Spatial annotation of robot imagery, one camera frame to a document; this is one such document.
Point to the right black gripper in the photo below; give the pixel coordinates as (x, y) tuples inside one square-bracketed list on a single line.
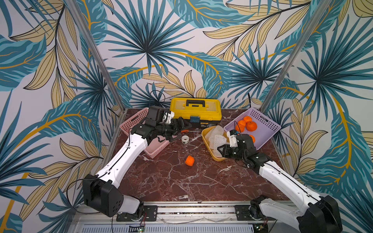
[(228, 150)]

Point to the right aluminium frame post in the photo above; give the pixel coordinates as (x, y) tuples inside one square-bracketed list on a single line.
[(310, 27)]

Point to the purple plastic basket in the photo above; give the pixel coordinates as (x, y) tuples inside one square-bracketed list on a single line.
[(266, 128)]

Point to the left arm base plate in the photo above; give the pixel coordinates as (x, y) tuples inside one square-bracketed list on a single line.
[(147, 213)]

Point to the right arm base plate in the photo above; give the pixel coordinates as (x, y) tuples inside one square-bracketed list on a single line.
[(246, 212)]

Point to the pink plastic basket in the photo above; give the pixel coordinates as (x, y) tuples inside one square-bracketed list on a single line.
[(155, 147)]

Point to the yellow oval tray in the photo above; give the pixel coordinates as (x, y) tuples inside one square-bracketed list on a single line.
[(204, 132)]

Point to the aluminium frame post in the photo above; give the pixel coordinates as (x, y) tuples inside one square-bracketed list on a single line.
[(310, 27), (83, 26)]

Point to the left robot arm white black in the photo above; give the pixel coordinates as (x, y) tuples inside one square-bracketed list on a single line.
[(101, 191)]

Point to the front aluminium rail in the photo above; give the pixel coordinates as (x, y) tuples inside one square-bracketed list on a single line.
[(181, 217)]

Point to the yellow black toolbox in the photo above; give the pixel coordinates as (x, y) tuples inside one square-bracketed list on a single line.
[(201, 113)]

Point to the white tape roll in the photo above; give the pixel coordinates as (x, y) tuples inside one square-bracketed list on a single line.
[(185, 139)]

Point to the orange handled screwdriver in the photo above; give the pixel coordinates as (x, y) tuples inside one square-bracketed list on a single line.
[(189, 131)]

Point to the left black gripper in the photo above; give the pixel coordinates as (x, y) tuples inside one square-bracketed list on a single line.
[(176, 128)]

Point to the left aluminium frame post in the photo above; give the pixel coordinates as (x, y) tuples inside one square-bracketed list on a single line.
[(83, 26)]

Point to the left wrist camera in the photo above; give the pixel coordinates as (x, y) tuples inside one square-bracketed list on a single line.
[(159, 114)]

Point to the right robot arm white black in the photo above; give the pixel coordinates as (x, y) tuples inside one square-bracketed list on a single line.
[(313, 213)]

